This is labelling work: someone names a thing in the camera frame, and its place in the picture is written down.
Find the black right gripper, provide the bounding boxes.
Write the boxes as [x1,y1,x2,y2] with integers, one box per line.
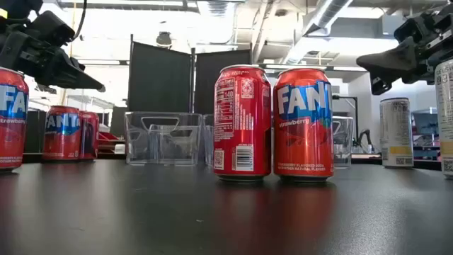
[356,3,453,96]

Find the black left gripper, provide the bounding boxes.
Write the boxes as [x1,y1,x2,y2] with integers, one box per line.
[0,0,106,94]

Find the white tall slim can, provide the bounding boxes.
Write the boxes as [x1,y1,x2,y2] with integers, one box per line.
[434,58,453,178]
[379,97,414,169]

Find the red Coca-Cola can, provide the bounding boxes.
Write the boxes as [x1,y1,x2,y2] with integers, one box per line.
[78,110,101,161]
[212,64,273,182]

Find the red Fanta strawberry can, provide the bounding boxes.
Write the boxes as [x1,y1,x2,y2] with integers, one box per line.
[0,67,30,174]
[273,67,335,183]
[42,105,81,162]

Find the black metal stand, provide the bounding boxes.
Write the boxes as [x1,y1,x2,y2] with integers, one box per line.
[331,93,359,142]

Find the metal shelf unit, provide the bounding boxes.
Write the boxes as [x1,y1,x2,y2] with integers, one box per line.
[410,108,440,160]

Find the black low barrier panel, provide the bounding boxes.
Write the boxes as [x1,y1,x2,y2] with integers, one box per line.
[23,108,47,154]

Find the long ceiling light fixture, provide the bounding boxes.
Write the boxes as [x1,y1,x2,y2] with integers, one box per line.
[261,63,367,72]

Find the red storage bins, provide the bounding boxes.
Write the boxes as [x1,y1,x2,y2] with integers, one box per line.
[98,130,120,154]

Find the clear plastic bin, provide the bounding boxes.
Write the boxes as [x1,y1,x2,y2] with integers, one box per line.
[332,115,355,169]
[124,111,203,166]
[202,113,215,166]

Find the dark hanging ceiling lamp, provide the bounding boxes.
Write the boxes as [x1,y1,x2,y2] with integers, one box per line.
[155,30,173,49]

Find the metal wire shelving rack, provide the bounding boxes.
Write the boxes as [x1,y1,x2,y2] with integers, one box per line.
[65,93,116,125]

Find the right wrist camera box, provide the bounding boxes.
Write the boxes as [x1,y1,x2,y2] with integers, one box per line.
[394,16,428,44]

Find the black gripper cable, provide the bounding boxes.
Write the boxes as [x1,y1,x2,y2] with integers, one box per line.
[72,0,88,40]

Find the silver ventilation duct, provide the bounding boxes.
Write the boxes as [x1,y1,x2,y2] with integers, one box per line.
[282,0,355,64]

